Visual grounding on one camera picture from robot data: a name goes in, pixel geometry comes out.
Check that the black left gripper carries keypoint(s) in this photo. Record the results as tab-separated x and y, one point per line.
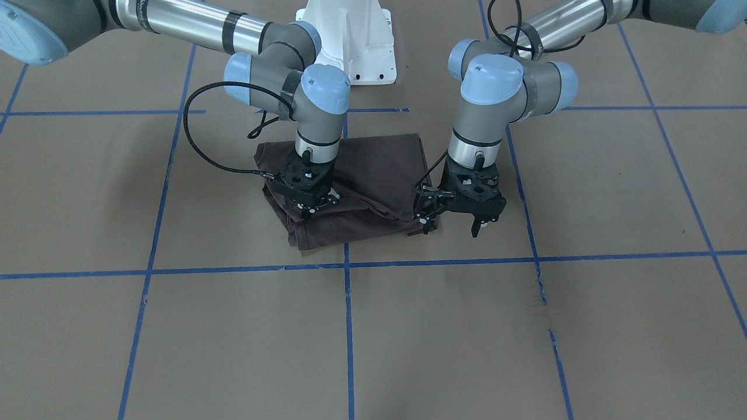
430	202

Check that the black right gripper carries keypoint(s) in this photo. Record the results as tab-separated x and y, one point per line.
316	204

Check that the brown t-shirt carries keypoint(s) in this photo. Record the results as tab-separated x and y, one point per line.
374	177

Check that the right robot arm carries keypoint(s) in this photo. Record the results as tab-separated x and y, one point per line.
269	65

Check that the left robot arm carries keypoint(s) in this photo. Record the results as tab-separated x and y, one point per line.
503	81

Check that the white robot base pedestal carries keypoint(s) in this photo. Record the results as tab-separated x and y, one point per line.
356	37

